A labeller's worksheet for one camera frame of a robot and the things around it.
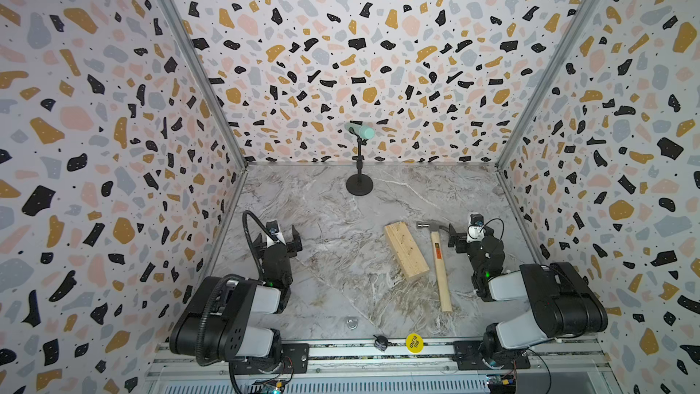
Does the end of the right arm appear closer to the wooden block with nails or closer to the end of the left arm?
the wooden block with nails

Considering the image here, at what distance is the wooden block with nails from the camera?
2.93 ft

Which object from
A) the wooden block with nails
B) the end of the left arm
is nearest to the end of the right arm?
the wooden block with nails
